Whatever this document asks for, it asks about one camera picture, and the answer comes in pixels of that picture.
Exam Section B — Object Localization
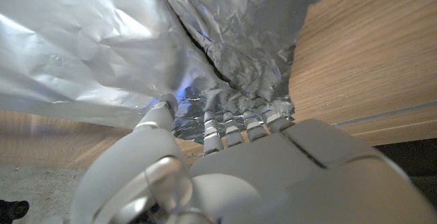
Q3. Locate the black round floor object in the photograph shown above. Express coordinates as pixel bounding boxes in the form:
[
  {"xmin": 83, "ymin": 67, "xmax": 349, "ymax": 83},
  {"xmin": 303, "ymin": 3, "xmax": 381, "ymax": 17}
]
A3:
[{"xmin": 0, "ymin": 199, "xmax": 30, "ymax": 223}]

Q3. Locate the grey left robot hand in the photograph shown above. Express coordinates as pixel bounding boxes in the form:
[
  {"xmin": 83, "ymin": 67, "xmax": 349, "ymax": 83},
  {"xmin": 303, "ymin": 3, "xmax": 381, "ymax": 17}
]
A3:
[{"xmin": 70, "ymin": 93, "xmax": 437, "ymax": 224}]

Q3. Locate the crinkled aluminum foil sheet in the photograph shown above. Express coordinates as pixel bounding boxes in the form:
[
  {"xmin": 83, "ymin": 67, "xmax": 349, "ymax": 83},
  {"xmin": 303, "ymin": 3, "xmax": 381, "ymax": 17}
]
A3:
[{"xmin": 0, "ymin": 0, "xmax": 341, "ymax": 145}]

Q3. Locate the grey tape outline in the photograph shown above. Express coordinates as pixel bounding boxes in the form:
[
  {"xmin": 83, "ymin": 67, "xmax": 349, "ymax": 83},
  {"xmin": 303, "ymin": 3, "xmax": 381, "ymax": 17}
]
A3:
[{"xmin": 333, "ymin": 101, "xmax": 437, "ymax": 128}]

